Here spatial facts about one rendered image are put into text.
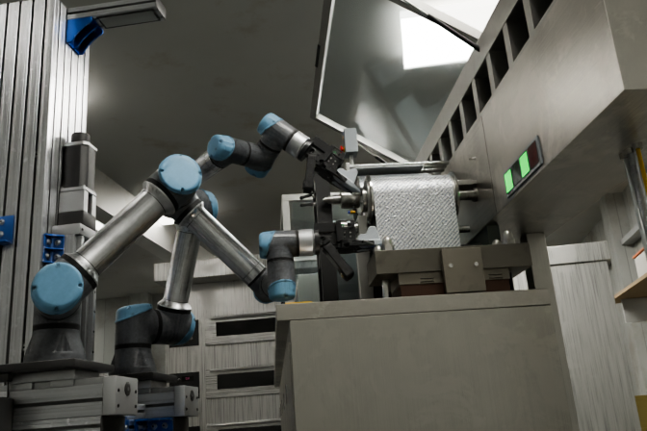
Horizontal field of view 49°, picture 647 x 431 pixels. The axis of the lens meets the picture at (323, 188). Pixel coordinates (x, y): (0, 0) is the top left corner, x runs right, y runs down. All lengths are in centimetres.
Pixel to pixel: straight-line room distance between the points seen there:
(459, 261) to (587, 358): 371
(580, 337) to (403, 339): 383
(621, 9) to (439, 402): 92
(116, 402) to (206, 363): 521
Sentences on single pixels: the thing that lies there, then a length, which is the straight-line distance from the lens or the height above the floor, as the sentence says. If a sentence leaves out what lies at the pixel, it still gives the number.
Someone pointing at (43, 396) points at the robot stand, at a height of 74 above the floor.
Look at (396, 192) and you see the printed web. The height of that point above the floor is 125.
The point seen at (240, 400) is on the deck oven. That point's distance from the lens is 692.
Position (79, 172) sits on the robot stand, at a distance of 232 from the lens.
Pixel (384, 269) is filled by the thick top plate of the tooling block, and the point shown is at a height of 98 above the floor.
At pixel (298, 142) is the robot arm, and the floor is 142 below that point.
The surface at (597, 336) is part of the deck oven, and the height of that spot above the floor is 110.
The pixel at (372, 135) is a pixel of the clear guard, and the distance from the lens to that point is 303.
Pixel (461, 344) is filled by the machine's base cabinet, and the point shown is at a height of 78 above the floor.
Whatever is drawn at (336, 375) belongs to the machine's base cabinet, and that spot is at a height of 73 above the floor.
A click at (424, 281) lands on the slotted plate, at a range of 180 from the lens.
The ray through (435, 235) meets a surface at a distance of 203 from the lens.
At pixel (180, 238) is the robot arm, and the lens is 244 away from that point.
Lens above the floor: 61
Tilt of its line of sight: 19 degrees up
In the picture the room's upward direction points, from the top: 4 degrees counter-clockwise
